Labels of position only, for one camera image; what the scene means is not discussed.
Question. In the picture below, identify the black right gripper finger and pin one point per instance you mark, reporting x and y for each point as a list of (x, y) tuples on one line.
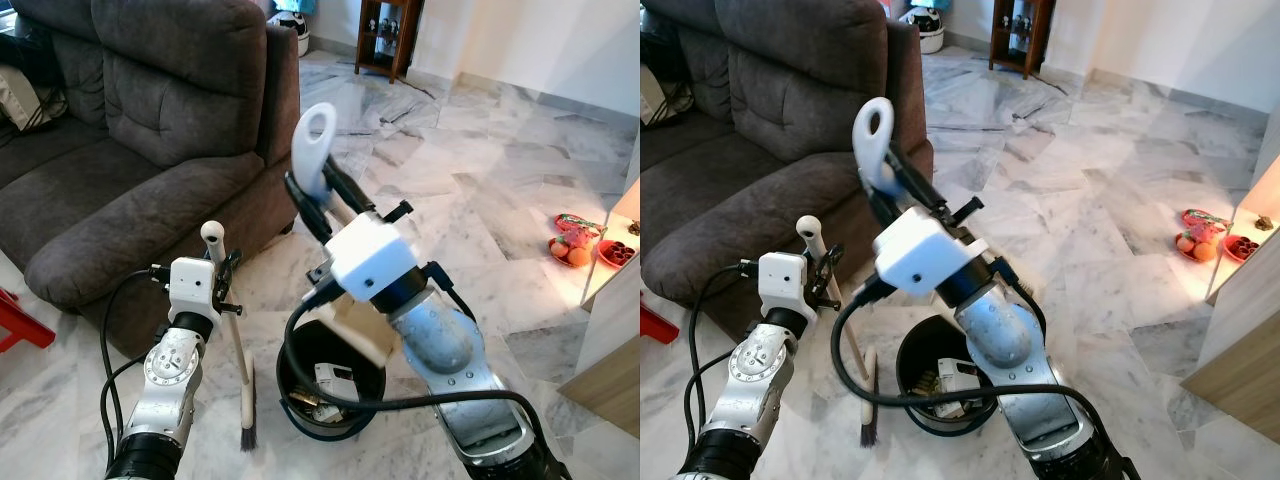
[(885, 210), (918, 185), (345, 190), (305, 208)]

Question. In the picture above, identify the white broom with dark bristles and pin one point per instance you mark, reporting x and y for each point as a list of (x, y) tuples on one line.
[(869, 390), (248, 405)]

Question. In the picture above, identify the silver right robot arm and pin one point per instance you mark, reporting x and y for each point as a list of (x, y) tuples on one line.
[(440, 340), (1000, 335)]

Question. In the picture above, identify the black round bin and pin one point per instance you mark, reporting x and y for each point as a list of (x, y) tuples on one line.
[(300, 345), (920, 345)]

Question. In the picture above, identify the white box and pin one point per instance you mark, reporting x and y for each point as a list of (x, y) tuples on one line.
[(335, 382), (960, 378)]

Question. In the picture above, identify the dark grey fabric sofa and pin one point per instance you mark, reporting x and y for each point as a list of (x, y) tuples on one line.
[(780, 110), (150, 120)]

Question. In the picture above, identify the white black round appliance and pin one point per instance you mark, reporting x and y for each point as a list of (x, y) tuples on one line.
[(925, 32), (290, 35)]

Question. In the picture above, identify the dark wooden shelf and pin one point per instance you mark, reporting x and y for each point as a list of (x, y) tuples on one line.
[(1038, 38), (405, 40)]

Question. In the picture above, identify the red stool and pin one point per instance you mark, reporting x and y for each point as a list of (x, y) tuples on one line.
[(20, 325), (655, 325)]

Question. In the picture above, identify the red bowl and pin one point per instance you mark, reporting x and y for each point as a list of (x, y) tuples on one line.
[(1243, 247), (617, 253)]

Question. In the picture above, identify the white wood cabinet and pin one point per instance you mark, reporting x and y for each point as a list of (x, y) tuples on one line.
[(1240, 320), (610, 350)]

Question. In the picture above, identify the red fruit tray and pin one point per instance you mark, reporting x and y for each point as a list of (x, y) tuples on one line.
[(1205, 222), (578, 228)]

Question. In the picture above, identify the beige bag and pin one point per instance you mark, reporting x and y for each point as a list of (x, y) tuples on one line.
[(20, 100), (660, 100)]

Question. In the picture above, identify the small gold ornament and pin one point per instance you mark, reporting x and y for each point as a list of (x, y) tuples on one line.
[(1265, 222)]

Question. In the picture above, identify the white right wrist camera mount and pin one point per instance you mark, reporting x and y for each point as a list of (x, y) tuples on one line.
[(370, 260), (925, 255)]

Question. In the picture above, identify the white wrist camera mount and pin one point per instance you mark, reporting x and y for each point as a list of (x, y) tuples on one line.
[(925, 255), (370, 260), (782, 283), (192, 285)]

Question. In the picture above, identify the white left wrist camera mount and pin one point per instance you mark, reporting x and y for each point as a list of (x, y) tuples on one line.
[(192, 285), (782, 283)]

